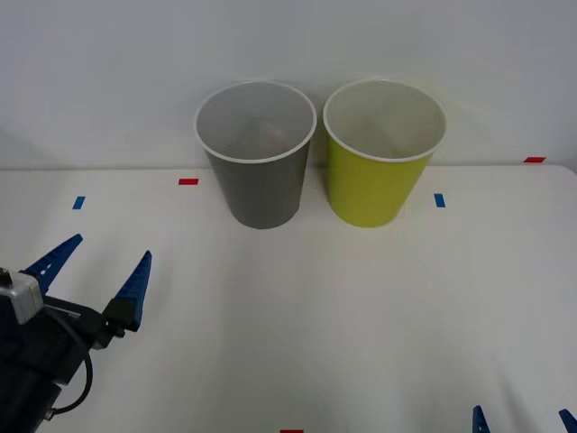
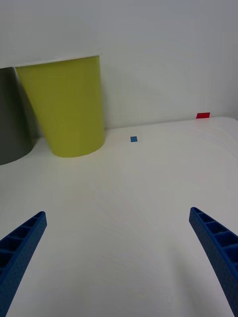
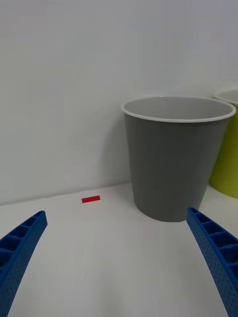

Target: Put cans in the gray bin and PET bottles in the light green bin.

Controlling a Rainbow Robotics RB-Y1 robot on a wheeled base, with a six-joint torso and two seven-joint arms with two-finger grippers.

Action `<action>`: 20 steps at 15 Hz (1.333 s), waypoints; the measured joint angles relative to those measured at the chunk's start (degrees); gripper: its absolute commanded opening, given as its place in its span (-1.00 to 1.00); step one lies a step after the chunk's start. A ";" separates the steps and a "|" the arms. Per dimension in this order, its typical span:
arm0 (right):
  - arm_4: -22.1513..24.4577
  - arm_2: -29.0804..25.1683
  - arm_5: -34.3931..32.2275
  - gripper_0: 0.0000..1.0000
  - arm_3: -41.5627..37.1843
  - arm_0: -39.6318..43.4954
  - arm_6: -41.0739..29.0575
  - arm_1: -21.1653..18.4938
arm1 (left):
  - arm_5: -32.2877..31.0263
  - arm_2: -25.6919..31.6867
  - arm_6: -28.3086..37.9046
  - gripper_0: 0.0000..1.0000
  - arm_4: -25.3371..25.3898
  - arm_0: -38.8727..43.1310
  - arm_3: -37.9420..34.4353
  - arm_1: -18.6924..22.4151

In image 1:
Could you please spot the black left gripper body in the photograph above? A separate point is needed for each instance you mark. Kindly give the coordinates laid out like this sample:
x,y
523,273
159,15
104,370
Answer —
x,y
49,347

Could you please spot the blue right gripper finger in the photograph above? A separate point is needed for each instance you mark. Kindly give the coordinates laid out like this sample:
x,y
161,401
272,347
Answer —
x,y
479,421
570,424

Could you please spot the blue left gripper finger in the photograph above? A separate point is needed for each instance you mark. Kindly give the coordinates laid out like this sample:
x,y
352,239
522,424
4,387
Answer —
x,y
133,293
56,259

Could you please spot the silver and black left arm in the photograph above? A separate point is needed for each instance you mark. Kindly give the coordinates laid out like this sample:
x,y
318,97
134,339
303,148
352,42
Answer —
x,y
18,397

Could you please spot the grey plastic bin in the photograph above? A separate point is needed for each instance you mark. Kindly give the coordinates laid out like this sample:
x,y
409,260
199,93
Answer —
x,y
263,189

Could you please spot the yellow-green plastic bin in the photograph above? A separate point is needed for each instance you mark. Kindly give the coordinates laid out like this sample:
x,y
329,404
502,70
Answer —
x,y
374,189

